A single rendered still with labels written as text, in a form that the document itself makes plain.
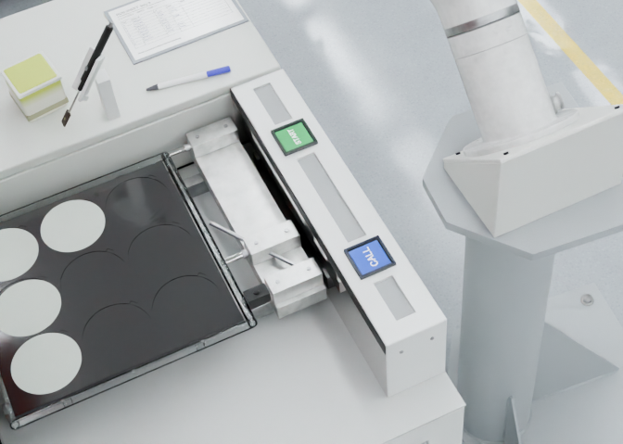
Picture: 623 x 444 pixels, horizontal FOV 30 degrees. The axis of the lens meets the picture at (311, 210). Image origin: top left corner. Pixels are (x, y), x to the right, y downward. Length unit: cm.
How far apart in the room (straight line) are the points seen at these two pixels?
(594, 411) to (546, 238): 84
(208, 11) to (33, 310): 61
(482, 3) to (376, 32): 159
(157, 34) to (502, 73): 59
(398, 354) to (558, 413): 105
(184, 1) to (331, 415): 78
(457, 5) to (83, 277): 70
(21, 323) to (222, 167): 41
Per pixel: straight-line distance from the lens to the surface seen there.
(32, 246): 184
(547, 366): 252
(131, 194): 186
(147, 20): 203
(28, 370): 171
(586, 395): 265
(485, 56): 180
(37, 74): 189
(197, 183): 191
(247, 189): 185
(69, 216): 185
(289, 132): 181
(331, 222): 170
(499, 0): 181
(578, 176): 185
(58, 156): 187
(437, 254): 284
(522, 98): 181
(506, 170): 173
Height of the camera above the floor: 230
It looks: 51 degrees down
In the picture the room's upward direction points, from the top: 7 degrees counter-clockwise
